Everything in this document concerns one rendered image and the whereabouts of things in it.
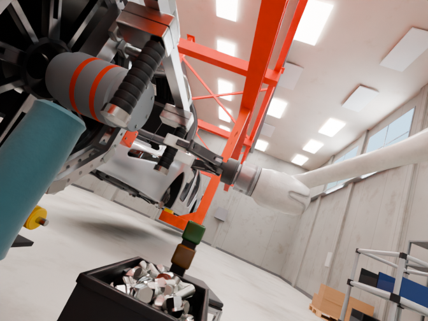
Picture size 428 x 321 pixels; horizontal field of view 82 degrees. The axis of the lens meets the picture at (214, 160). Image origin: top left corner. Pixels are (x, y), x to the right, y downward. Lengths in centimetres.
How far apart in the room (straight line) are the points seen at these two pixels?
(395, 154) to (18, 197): 84
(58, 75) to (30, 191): 28
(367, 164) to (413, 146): 12
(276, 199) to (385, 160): 32
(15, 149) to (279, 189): 55
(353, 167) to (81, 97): 74
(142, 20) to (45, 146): 26
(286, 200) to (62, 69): 61
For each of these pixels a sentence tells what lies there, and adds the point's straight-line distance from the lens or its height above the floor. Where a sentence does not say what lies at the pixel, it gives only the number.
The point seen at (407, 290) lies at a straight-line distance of 196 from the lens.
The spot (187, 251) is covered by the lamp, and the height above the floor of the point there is 60.
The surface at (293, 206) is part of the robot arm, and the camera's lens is 69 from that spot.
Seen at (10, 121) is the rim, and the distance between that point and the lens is 73.
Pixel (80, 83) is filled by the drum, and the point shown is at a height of 82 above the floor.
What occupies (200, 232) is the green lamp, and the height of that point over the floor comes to 65.
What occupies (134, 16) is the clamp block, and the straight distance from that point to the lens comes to 49.
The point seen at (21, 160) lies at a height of 64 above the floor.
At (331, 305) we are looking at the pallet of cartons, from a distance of 651.
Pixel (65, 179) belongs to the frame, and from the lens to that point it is 75.
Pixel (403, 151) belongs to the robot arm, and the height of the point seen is 105.
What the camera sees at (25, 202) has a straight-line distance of 49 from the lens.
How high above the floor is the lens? 65
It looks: 15 degrees up
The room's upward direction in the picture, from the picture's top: 24 degrees clockwise
